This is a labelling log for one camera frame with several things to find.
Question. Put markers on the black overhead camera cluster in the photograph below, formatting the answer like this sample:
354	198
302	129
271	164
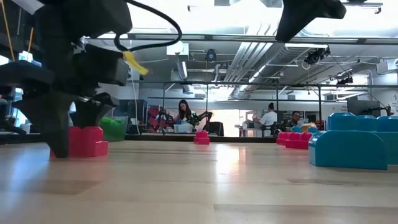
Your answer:
315	56

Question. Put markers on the green toy building block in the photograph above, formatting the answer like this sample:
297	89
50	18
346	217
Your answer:
113	129

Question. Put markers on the red equipment cart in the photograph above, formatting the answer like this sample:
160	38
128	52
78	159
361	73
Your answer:
154	113

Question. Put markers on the black background rig frame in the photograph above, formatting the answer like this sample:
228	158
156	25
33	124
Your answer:
319	105

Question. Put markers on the clear grey plastic bin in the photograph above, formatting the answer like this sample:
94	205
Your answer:
124	123

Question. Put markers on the black round ceiling device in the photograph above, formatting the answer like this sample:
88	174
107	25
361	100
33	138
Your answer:
211	55

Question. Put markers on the white background bin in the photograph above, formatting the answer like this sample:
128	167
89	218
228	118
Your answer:
183	128

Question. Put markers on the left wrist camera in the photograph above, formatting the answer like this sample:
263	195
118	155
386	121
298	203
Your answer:
99	65

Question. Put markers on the black office chair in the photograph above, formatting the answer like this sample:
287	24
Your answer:
216	128

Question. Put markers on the white box device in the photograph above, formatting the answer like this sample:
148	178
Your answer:
28	127

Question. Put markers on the black background monitor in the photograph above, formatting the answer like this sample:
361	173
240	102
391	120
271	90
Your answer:
141	110

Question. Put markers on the black aluminium table frame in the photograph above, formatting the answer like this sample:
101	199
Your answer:
242	140

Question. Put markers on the long blue toy building block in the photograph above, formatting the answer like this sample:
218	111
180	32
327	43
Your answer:
382	124

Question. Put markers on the dark monitor screen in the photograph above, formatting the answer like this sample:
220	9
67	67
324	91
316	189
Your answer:
354	107

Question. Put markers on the background black robot arm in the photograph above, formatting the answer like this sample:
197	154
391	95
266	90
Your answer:
164	116
206	114

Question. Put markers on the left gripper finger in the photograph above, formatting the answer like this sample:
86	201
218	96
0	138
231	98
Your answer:
93	109
56	124

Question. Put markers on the person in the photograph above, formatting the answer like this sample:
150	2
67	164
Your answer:
268	119
294	117
184	110

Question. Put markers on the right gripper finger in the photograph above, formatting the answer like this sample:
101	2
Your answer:
304	12

